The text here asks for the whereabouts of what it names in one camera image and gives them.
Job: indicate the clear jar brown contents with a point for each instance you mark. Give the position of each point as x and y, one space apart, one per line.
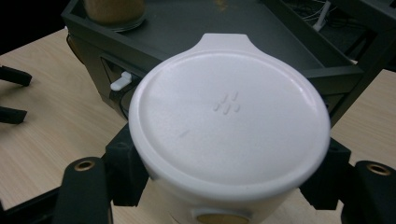
113 12

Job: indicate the dark grey tray box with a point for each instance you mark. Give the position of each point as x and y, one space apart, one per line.
186 28

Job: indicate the white plastic tab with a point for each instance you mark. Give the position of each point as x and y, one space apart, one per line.
120 82

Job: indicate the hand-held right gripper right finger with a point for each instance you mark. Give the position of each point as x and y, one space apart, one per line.
331 180

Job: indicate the white lidded jar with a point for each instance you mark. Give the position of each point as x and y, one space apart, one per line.
224 130

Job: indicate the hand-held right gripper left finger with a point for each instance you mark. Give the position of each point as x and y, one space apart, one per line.
126 174

